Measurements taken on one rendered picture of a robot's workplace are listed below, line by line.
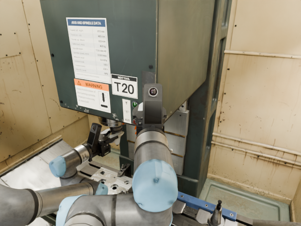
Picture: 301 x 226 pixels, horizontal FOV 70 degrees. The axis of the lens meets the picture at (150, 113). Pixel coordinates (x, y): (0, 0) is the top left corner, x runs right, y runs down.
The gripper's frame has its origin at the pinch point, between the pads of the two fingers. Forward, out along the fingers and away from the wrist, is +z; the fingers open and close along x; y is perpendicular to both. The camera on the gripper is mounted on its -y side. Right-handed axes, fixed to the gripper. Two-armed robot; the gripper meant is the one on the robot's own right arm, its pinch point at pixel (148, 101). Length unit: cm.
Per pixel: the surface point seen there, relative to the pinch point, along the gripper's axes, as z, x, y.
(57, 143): 116, -84, 89
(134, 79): 4.1, -4.1, -5.7
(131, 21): 4.5, -4.4, -22.1
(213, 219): -3, 26, 49
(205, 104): 59, 37, 27
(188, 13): 21.6, 14.8, -24.1
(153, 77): 0.8, 1.5, -7.1
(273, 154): 66, 94, 71
